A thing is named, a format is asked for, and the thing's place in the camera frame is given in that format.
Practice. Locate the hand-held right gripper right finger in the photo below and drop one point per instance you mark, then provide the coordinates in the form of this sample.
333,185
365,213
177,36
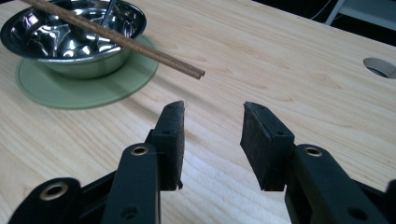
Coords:
299,174

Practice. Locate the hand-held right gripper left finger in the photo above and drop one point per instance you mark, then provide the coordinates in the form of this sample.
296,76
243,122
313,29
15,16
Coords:
137,180

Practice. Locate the brown wooden chopstick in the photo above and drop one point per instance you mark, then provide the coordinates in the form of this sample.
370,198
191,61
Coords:
125,38
123,44

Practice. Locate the steel bowl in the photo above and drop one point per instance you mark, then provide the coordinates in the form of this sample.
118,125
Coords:
71,40

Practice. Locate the green round coaster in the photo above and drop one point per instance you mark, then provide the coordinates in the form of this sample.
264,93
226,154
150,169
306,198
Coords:
93,90

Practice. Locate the steel spoon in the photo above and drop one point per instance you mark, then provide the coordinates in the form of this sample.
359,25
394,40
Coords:
104,23

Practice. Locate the white metal stand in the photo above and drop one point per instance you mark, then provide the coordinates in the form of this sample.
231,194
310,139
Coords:
364,12

